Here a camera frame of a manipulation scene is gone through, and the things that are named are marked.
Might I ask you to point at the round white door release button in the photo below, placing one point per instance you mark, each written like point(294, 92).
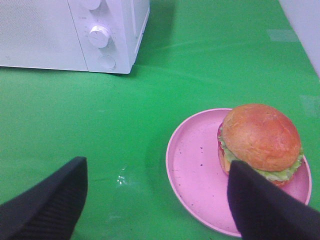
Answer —
point(107, 62)

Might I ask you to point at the white microwave oven body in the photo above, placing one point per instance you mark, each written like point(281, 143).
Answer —
point(125, 21)

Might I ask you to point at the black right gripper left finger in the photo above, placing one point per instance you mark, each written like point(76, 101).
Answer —
point(49, 210)

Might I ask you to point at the burger with lettuce and tomato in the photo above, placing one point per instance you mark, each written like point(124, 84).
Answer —
point(264, 138)

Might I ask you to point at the pink round plate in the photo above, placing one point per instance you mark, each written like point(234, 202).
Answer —
point(194, 170)

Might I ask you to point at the upper white microwave knob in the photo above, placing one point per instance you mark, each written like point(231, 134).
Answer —
point(91, 4)

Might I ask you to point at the white microwave door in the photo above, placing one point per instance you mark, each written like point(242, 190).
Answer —
point(39, 34)

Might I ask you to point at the lower white microwave knob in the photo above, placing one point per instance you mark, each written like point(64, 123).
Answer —
point(99, 36)

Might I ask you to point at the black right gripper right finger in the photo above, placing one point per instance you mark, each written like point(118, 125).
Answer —
point(262, 211)

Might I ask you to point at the white microwave knob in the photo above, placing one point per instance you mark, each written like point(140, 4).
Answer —
point(91, 4)
point(99, 36)

